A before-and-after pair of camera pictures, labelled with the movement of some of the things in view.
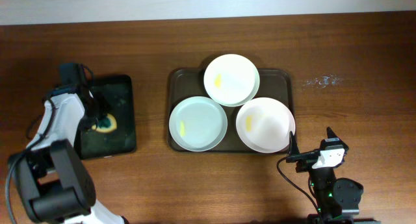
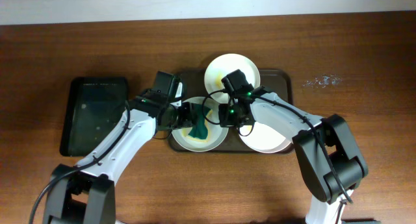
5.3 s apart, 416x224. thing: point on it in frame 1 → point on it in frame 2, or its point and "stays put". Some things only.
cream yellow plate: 231,80 stays put
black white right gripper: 307,161 → 225,121
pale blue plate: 198,124 stays put
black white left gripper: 92,110 → 187,115
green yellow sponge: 107,125 → 199,130
